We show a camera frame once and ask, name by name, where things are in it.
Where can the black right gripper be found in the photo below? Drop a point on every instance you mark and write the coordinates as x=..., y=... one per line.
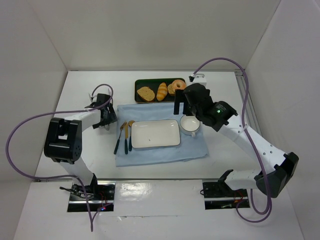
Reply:
x=186, y=97

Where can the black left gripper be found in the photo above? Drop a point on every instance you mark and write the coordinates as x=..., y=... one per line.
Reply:
x=110, y=116

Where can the metal food tongs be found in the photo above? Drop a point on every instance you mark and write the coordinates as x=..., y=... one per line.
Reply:
x=100, y=99

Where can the golden bread roll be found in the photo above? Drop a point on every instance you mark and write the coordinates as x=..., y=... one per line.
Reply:
x=162, y=92

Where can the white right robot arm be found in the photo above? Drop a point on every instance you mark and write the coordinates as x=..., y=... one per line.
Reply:
x=276, y=166

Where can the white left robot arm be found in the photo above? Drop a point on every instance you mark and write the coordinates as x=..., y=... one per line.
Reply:
x=64, y=145

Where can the toast bread slice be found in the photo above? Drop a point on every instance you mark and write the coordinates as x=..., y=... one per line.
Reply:
x=146, y=94

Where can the round brown bun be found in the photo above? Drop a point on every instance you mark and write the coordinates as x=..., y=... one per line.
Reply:
x=171, y=90

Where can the white ceramic cup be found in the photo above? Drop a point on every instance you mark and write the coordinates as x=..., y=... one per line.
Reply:
x=189, y=125

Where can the dark green rectangular tray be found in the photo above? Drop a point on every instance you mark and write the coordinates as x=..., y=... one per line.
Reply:
x=152, y=84

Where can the white rectangular plate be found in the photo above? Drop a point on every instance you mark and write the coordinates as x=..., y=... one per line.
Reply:
x=155, y=134

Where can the light blue cloth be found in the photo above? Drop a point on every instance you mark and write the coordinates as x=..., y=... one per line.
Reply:
x=188, y=149

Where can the gold knife green handle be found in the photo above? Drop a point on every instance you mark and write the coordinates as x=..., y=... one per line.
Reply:
x=126, y=131

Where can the glazed ring donut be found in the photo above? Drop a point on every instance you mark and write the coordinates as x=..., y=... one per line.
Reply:
x=178, y=85

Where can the gold spoon green handle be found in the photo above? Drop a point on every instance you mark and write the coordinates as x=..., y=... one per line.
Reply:
x=130, y=123

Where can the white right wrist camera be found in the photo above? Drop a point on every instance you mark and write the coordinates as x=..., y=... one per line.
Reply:
x=197, y=78

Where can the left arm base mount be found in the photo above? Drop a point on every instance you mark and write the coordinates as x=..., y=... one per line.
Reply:
x=103, y=198

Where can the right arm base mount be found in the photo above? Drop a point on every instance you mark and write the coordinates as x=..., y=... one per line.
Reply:
x=215, y=198

